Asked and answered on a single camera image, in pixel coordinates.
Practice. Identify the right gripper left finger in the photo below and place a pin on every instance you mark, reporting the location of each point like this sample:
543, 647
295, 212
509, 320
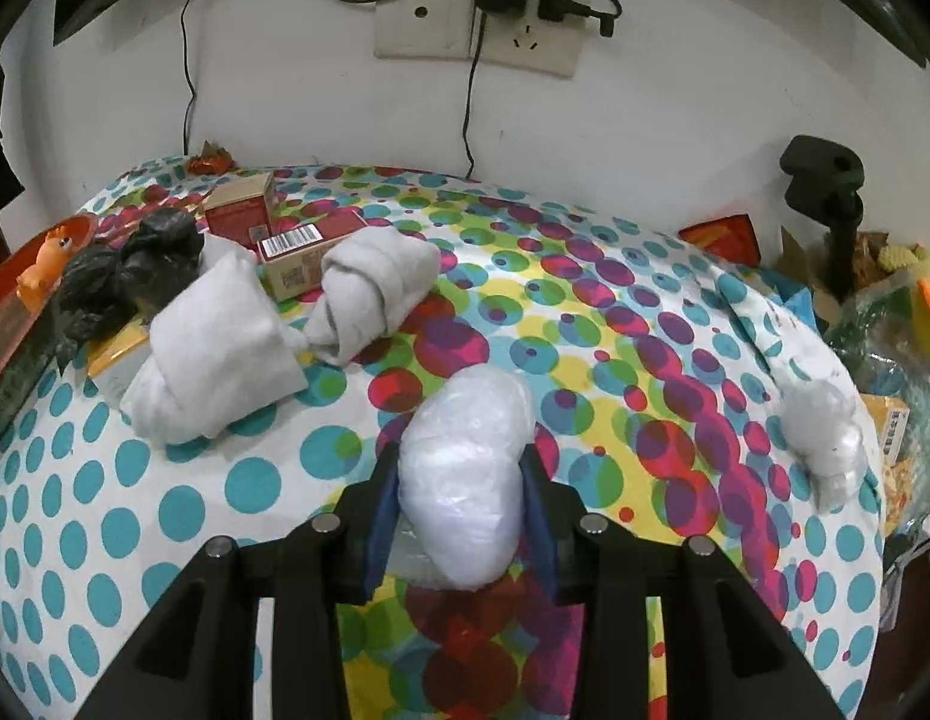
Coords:
192, 655

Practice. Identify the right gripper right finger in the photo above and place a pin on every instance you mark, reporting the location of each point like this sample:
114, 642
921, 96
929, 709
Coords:
726, 655

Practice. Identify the yellow medicine box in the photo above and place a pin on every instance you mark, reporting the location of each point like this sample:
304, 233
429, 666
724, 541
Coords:
128, 347

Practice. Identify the white plastic bag bundle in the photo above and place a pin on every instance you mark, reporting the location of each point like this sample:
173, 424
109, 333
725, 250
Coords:
459, 482

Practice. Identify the black plastic bag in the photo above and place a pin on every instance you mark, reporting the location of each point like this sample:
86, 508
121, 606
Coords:
104, 287

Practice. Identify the small white plastic bundle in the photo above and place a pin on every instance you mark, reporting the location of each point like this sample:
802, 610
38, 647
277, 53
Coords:
818, 424

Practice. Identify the polka dot bed sheet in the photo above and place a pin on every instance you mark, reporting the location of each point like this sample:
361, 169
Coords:
650, 373

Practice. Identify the white rolled towel left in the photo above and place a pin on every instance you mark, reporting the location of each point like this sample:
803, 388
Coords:
217, 352

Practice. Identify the white rolled towel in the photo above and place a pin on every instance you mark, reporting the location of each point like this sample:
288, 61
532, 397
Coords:
217, 352
371, 282

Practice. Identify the clutter pile with bags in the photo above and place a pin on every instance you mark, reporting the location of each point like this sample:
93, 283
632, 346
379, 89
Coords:
882, 334

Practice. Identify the round red tray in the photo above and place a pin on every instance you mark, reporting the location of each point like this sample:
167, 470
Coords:
16, 317

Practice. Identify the orange rubber pig toy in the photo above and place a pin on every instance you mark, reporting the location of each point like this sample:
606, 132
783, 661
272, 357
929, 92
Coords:
35, 283

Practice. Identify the brown barcode box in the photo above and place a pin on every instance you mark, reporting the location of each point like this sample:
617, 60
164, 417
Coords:
292, 259

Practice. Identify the white rolled towel right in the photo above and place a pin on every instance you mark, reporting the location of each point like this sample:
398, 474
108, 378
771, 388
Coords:
371, 282

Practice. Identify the red orange packet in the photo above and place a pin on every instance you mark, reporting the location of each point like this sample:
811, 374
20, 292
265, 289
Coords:
731, 238

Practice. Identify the red cigarette box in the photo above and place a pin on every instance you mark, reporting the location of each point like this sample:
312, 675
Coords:
241, 210

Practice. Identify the black barcode scanner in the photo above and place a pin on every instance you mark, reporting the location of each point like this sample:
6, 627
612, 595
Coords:
825, 179

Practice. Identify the red candy wrapper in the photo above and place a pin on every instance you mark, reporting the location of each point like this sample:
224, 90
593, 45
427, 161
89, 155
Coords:
213, 160

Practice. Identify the black plug with cable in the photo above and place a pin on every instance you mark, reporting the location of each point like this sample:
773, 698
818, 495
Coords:
556, 11

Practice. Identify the white wall socket plate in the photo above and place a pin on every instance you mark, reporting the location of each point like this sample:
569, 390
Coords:
451, 30

